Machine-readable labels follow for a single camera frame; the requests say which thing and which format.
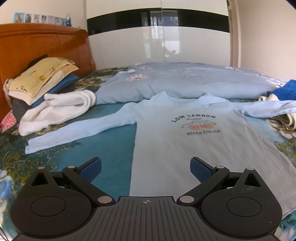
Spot light blue printed shirt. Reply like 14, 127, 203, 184
25, 92, 295, 216

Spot teal floral bed blanket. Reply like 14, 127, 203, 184
1, 67, 295, 240

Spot white towel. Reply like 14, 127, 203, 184
18, 89, 96, 136

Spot pink checked cloth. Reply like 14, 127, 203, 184
0, 110, 16, 133

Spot blue and white sweater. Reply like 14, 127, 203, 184
258, 79, 295, 138

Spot blue folded cloth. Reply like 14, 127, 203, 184
30, 74, 80, 108

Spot yellow patterned pillow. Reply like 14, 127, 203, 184
4, 57, 79, 106

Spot light blue floral quilt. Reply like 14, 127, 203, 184
95, 62, 285, 104

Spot orange wooden headboard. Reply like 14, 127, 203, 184
0, 22, 96, 121

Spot white glossy wardrobe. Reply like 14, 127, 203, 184
85, 1, 231, 69

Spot row of photo cards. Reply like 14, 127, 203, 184
13, 12, 72, 27

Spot wooden door frame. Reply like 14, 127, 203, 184
227, 0, 241, 67

